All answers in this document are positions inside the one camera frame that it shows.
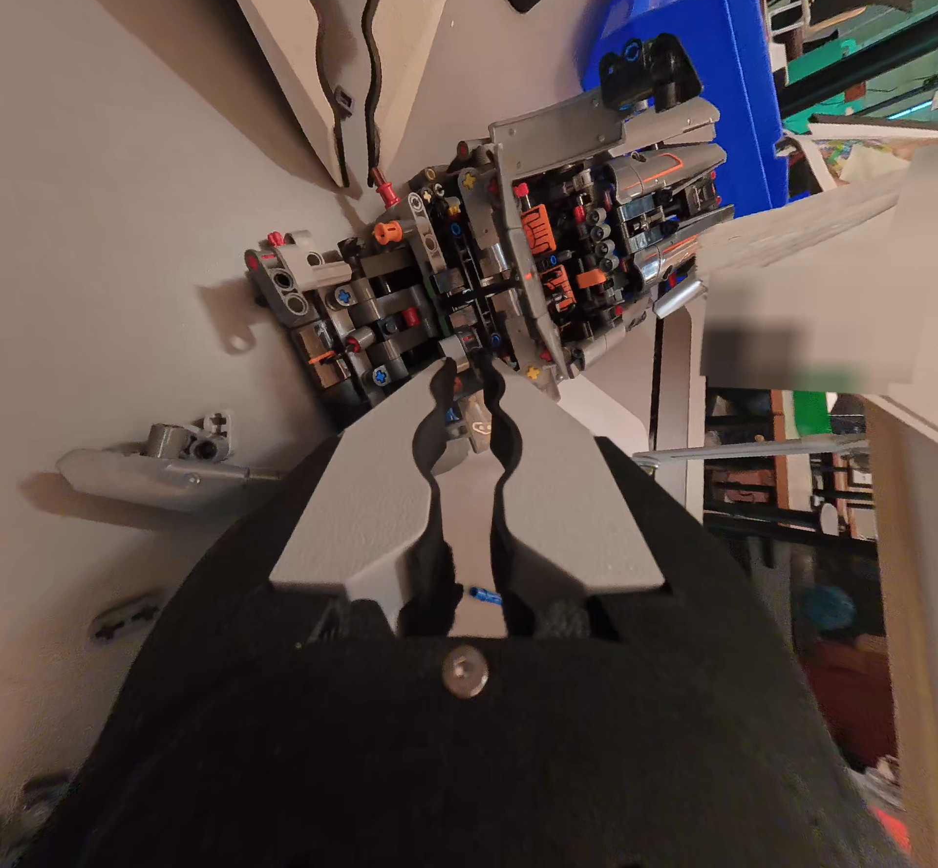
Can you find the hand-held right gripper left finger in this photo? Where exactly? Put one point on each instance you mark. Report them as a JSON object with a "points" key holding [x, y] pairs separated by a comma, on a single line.
{"points": [[352, 509]]}

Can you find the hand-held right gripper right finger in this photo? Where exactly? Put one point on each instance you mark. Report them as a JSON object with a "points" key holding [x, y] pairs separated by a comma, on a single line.
{"points": [[579, 509]]}

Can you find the grey lego car model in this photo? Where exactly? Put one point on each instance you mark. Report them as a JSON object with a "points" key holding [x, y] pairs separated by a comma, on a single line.
{"points": [[557, 135]]}

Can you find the blue lego pin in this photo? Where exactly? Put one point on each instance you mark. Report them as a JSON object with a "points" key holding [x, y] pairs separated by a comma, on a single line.
{"points": [[485, 595]]}

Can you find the grey lego panel assembly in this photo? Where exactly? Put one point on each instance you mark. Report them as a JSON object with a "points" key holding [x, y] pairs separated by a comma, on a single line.
{"points": [[146, 476]]}

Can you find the white book stand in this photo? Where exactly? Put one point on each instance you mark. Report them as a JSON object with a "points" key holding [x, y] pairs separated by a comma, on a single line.
{"points": [[674, 384]]}

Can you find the blue storage bin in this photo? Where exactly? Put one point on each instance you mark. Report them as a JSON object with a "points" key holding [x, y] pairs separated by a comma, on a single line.
{"points": [[718, 40]]}

